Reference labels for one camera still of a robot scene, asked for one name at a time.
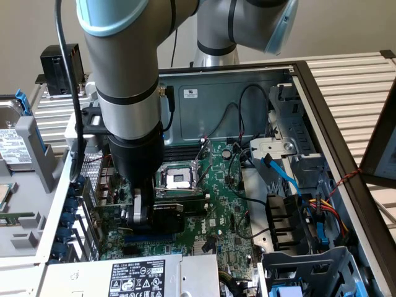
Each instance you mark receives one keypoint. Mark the thin metal locking lever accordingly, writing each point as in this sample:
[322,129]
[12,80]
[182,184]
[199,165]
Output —
[179,189]

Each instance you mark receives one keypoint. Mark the silver hard disk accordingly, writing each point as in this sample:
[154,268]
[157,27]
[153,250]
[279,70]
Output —
[15,148]

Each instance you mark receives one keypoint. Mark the open grey PC case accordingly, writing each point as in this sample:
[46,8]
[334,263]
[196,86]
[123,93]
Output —
[216,117]

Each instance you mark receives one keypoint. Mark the metal socket cover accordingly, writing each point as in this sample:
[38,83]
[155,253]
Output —
[202,154]

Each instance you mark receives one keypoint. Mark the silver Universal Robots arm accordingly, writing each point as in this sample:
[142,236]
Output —
[123,77]

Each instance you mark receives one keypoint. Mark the blue disk carrier bracket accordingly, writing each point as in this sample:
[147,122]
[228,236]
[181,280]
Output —
[23,102]

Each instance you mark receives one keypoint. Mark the CPU socket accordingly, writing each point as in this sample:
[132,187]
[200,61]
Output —
[178,179]

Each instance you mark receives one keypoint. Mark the short black expansion slot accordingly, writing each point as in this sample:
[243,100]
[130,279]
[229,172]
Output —
[130,250]

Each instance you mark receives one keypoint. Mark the black CPU cooler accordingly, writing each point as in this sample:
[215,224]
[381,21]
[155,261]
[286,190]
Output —
[51,71]

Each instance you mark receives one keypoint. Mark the grey drive cage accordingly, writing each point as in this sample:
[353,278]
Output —
[309,263]

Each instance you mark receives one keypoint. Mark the pale blue plastic block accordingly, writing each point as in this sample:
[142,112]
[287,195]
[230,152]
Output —
[284,291]

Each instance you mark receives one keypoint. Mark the grey power supply unit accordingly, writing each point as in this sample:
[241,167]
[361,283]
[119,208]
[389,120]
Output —
[191,275]

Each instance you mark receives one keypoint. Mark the black plastic fan shroud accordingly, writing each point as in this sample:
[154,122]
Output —
[284,216]

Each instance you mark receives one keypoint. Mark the dark framed monitor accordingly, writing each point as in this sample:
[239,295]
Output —
[376,154]

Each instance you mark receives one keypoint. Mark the metal port block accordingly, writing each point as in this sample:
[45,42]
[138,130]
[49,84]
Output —
[104,188]

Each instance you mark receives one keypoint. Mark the green spare RAM stick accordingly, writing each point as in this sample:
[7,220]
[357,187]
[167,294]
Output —
[15,215]

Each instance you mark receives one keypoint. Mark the silver CPU chip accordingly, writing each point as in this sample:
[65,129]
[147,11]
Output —
[6,191]

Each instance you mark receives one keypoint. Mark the grey parts rack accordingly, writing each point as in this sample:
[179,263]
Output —
[28,191]

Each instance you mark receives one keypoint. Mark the black table end cap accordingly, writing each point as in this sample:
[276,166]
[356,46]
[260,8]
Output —
[40,79]
[388,54]

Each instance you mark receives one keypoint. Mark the black fan graphics card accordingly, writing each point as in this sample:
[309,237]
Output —
[168,221]

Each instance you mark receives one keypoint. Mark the silver disk bay cage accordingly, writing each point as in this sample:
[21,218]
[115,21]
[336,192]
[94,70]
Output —
[306,167]

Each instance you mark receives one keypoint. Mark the blue expansion slot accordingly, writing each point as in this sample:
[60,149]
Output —
[148,239]

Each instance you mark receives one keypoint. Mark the blue slot latch knob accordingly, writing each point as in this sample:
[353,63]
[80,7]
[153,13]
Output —
[71,205]
[59,250]
[67,219]
[64,234]
[81,182]
[72,192]

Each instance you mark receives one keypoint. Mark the white sticker label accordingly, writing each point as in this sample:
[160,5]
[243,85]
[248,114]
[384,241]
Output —
[190,93]

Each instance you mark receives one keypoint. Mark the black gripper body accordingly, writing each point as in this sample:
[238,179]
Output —
[137,154]

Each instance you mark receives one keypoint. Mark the silver chipset heat sink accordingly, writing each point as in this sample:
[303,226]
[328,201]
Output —
[198,247]

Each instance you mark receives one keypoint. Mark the green Dell motherboard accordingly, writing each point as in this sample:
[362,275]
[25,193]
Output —
[222,198]

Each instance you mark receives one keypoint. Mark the coin cell battery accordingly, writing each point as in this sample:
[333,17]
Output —
[227,154]

